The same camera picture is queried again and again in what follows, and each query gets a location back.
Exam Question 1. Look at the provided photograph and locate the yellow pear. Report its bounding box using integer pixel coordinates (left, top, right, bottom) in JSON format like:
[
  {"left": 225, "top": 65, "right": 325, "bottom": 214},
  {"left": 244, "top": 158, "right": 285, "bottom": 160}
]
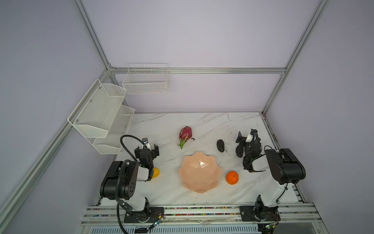
[{"left": 152, "top": 168, "right": 160, "bottom": 179}]

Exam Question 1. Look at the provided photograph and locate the pink dragon fruit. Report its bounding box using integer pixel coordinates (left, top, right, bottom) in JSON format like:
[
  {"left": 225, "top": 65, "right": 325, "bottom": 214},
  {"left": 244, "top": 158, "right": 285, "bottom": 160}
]
[{"left": 179, "top": 126, "right": 192, "bottom": 149}]

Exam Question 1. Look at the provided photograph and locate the orange tangerine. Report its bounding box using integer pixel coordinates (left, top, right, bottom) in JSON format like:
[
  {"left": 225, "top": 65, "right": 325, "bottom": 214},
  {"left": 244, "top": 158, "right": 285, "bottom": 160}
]
[{"left": 226, "top": 171, "right": 239, "bottom": 185}]

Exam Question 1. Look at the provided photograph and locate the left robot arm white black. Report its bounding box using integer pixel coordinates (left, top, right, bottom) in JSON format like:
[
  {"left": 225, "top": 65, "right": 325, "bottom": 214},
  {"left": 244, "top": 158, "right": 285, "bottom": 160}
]
[{"left": 99, "top": 144, "right": 159, "bottom": 214}]

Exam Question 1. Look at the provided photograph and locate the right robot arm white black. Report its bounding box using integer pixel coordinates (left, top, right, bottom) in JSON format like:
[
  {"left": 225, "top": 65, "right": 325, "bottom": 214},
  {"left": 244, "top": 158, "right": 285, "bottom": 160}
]
[{"left": 235, "top": 129, "right": 306, "bottom": 221}]

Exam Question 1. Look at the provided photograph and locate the pink scalloped fruit bowl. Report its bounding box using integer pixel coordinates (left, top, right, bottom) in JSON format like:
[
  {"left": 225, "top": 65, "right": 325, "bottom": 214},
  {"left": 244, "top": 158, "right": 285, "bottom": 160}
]
[{"left": 178, "top": 152, "right": 222, "bottom": 194}]

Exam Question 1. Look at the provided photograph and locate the white mesh lower shelf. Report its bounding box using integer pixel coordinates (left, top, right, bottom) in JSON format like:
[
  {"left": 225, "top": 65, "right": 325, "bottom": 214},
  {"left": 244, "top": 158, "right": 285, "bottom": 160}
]
[{"left": 93, "top": 105, "right": 135, "bottom": 155}]

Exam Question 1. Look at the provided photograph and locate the white mesh shelf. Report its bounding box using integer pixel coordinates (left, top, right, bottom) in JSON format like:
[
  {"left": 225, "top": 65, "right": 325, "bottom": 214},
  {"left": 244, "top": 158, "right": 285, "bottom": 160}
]
[
  {"left": 93, "top": 105, "right": 135, "bottom": 155},
  {"left": 67, "top": 80, "right": 127, "bottom": 138}
]

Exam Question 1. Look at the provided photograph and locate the white mesh upper shelf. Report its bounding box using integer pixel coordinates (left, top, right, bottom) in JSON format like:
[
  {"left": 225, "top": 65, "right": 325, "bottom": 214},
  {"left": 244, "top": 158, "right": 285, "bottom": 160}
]
[{"left": 67, "top": 80, "right": 127, "bottom": 138}]

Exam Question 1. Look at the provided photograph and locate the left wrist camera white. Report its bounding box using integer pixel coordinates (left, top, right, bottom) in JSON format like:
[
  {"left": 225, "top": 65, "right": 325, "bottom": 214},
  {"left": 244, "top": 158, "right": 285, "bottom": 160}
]
[{"left": 142, "top": 137, "right": 151, "bottom": 150}]

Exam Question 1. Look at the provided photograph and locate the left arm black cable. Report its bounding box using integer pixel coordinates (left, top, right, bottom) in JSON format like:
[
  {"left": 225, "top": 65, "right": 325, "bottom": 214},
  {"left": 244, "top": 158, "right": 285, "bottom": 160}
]
[{"left": 119, "top": 135, "right": 146, "bottom": 162}]

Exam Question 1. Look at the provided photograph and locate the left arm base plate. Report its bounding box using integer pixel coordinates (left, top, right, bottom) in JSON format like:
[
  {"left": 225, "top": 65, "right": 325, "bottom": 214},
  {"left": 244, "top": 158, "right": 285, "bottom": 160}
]
[{"left": 123, "top": 207, "right": 165, "bottom": 224}]

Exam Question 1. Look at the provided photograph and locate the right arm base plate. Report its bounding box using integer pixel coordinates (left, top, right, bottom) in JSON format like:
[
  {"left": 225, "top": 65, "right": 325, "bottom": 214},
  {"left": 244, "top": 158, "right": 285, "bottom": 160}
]
[{"left": 239, "top": 206, "right": 280, "bottom": 222}]

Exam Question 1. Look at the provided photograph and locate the white wire basket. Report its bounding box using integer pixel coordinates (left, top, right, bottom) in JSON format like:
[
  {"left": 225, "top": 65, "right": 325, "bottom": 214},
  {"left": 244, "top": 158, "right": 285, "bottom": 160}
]
[{"left": 122, "top": 63, "right": 169, "bottom": 95}]

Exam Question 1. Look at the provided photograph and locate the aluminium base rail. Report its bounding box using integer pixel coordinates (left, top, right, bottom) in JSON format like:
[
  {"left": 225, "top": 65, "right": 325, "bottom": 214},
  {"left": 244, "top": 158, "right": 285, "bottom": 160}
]
[{"left": 78, "top": 203, "right": 328, "bottom": 234}]

